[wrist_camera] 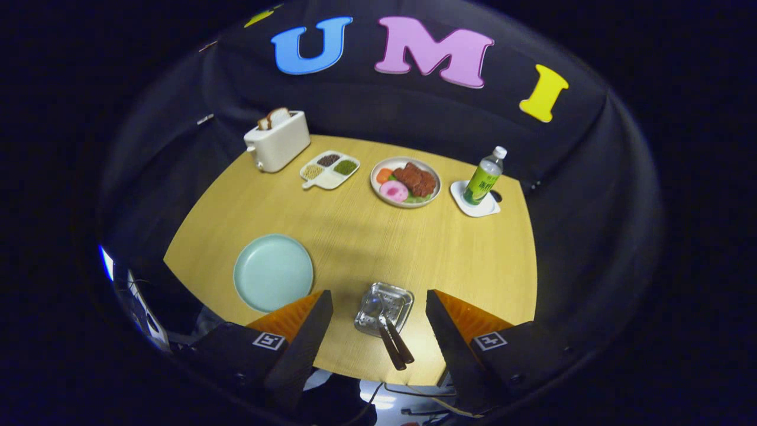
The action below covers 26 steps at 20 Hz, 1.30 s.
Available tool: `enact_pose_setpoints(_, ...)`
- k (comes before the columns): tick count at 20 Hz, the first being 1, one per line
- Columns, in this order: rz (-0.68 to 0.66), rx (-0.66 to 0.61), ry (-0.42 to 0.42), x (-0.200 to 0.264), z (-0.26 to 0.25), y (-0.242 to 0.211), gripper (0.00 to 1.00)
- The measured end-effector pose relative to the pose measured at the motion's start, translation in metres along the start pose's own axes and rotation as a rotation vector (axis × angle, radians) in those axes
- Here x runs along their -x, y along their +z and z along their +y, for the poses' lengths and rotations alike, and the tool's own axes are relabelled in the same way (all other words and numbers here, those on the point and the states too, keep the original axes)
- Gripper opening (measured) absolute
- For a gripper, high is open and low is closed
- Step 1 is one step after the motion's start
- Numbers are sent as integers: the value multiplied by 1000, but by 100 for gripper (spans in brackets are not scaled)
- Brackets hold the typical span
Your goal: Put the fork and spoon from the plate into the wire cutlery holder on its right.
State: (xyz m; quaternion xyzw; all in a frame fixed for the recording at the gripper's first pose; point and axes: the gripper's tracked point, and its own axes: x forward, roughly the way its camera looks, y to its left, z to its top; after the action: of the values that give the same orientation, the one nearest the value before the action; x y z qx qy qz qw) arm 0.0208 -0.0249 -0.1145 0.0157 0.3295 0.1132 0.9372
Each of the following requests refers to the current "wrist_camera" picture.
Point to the white square coaster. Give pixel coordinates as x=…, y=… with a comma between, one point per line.
x=473, y=208

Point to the green lettuce leaf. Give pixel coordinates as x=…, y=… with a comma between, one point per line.
x=415, y=200

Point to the pink ham slice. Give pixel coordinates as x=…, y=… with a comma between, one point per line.
x=394, y=191

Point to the green label drink bottle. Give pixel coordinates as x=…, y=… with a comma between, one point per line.
x=482, y=183

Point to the toast bread slice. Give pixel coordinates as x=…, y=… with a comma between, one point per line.
x=279, y=116
x=264, y=123

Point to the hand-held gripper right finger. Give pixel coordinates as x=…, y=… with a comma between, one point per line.
x=449, y=349

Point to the brown meat pieces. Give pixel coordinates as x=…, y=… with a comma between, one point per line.
x=416, y=178

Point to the teal round plate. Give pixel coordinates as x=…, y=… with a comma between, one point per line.
x=272, y=272

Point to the orange tomato slice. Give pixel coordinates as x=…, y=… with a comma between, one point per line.
x=384, y=176

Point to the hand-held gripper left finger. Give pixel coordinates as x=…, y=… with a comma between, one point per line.
x=304, y=349

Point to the white divided tray with beans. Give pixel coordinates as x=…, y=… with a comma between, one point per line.
x=328, y=177

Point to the black backdrop cloth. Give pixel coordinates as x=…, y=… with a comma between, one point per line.
x=366, y=112

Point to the white plate with food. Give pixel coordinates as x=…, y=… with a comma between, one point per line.
x=378, y=192

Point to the computer monitor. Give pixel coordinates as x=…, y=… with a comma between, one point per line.
x=145, y=319

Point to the cream white toaster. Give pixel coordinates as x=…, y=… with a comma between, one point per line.
x=281, y=145

